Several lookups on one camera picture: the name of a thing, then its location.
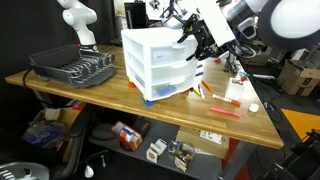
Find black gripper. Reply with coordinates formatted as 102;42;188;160
176;13;220;62

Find white translucent plastic drawer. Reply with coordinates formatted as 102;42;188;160
150;74;196;100
150;59;198;83
149;42;198;66

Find large open cardboard box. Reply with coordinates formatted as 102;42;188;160
277;59;320;98

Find yellow marker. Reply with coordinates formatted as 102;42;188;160
191;87;202;98

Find white and blue marker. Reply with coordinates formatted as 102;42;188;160
197;83;206;100

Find blue plastic pieces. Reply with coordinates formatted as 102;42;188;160
153;83;178;98

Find black computer monitor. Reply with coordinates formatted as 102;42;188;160
123;2;148;30

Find white pen holder box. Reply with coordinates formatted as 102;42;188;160
224;77;246;102

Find orange and white marker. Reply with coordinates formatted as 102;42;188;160
211;93;242;108

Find brown cardboard box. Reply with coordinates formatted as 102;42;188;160
244;52;270;67

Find orange toy block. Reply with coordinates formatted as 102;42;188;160
127;78;138;89

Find blue toy block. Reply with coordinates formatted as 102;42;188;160
142;97;155;108

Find pink marker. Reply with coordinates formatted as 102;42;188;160
209;106;242;119

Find white round cap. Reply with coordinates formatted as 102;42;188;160
248;102;260;113

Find flat cardboard box white label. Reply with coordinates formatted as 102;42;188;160
175;126;231;160

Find white desk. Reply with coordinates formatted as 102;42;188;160
291;48;320;62

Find colourful cardboard box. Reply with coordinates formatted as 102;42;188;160
110;120;144;152

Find small white box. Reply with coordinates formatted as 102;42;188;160
145;138;168;164

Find clear plastic container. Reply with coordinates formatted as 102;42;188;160
172;141;196;174

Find orange floor mat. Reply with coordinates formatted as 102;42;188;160
280;108;320;143

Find grey dish rack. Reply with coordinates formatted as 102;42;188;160
28;44;117;89

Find cardboard box with clutter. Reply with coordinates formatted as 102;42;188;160
31;106;84;134

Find black metal stand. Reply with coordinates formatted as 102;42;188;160
256;128;320;180

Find black backdrop curtain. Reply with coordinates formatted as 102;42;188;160
0;0;118;79

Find clear plastic bag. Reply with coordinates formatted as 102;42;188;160
22;121;69;149

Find white ribbed plastic object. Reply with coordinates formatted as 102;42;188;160
0;162;51;180

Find white plastic cabinet frame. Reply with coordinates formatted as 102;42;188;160
120;27;203;102

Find black power cable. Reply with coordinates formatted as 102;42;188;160
21;68;34;89

